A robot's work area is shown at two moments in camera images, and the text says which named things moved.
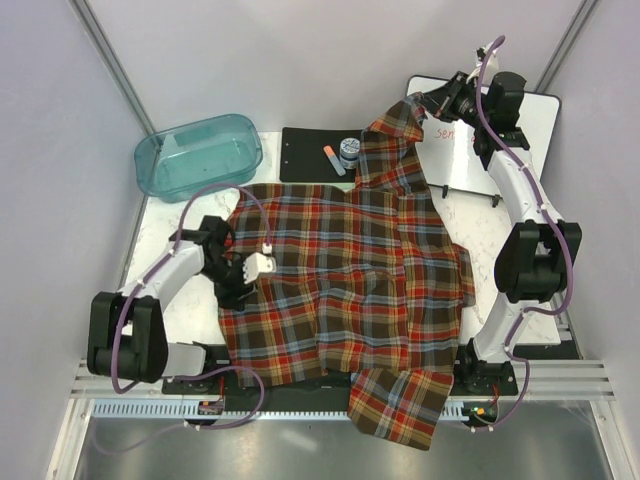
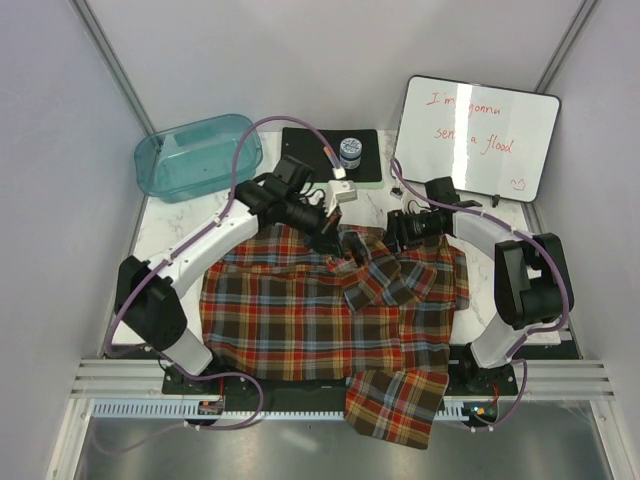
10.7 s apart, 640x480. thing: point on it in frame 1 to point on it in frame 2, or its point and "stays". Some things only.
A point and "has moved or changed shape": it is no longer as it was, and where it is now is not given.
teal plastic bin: (225, 151) stays
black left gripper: (233, 297) to (325, 238)
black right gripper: (453, 89) to (398, 236)
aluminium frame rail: (546, 379) stays
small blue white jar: (349, 150) stays
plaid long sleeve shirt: (369, 283) has moved or changed shape
